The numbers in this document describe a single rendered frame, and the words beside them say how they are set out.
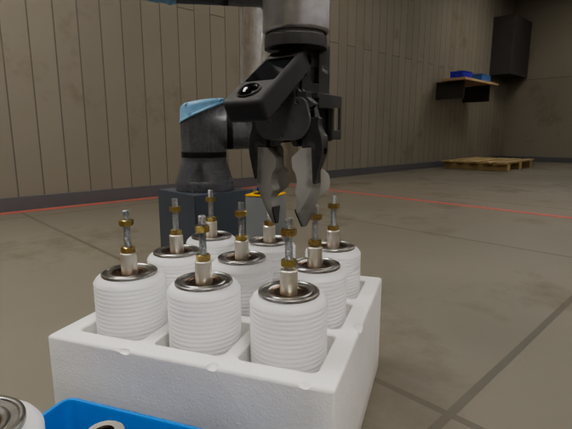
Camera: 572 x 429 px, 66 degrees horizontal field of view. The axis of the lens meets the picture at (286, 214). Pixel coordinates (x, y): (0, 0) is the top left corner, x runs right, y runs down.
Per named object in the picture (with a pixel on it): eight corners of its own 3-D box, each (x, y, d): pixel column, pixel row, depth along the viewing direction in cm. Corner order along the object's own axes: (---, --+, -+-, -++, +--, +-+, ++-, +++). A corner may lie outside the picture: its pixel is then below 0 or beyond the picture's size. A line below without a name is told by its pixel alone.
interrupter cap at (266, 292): (283, 311, 49) (283, 306, 48) (246, 293, 54) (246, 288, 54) (332, 296, 53) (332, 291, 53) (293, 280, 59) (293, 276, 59)
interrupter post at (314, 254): (322, 271, 63) (322, 248, 63) (305, 270, 64) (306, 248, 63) (323, 265, 66) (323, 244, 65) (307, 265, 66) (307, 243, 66)
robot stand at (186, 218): (163, 296, 121) (157, 189, 116) (216, 281, 134) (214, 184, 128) (198, 315, 109) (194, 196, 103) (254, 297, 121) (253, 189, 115)
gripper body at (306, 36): (343, 145, 54) (345, 42, 52) (308, 146, 47) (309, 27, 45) (290, 145, 58) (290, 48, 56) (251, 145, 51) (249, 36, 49)
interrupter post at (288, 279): (287, 300, 52) (287, 273, 52) (275, 294, 54) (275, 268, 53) (302, 295, 54) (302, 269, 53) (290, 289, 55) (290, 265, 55)
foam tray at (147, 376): (59, 455, 61) (46, 335, 58) (201, 336, 97) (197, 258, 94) (331, 539, 49) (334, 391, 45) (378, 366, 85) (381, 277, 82)
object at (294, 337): (282, 463, 50) (281, 315, 47) (237, 420, 58) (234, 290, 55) (340, 429, 56) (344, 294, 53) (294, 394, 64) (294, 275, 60)
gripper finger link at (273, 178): (297, 217, 57) (306, 146, 55) (271, 225, 52) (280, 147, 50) (277, 211, 59) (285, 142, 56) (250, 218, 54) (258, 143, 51)
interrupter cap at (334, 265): (338, 277, 60) (338, 272, 60) (284, 274, 62) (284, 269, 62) (341, 261, 68) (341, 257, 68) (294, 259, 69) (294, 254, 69)
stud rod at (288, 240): (285, 279, 53) (285, 218, 51) (283, 277, 54) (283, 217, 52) (294, 279, 53) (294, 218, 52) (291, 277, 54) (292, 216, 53)
